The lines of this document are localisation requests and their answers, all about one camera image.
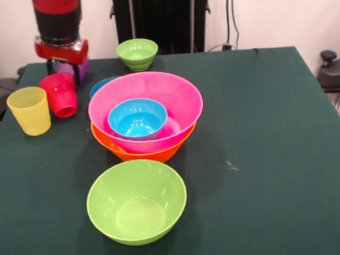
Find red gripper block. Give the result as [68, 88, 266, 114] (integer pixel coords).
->
[33, 32, 93, 91]

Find purple plastic cup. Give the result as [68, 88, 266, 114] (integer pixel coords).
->
[56, 57, 93, 84]

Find red plastic cup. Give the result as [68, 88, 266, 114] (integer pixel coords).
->
[38, 71, 80, 121]

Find yellow plastic cup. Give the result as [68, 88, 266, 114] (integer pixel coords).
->
[5, 85, 52, 139]

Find small green plastic bowl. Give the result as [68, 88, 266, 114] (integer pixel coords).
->
[115, 37, 160, 73]

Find light blue plastic bowl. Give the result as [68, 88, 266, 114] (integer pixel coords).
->
[106, 95, 170, 144]

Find orange plastic bowl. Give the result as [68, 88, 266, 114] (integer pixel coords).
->
[90, 115, 200, 168]

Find pink plastic bowl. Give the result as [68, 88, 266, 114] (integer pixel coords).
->
[84, 67, 207, 158]

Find large green plastic bowl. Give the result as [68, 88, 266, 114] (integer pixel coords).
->
[83, 156, 191, 250]

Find dark green tablecloth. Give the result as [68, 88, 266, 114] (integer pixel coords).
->
[0, 41, 340, 255]

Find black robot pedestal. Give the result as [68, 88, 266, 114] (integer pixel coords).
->
[109, 0, 214, 59]

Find black wall cable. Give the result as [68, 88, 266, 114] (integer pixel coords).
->
[231, 0, 241, 47]
[224, 0, 235, 44]

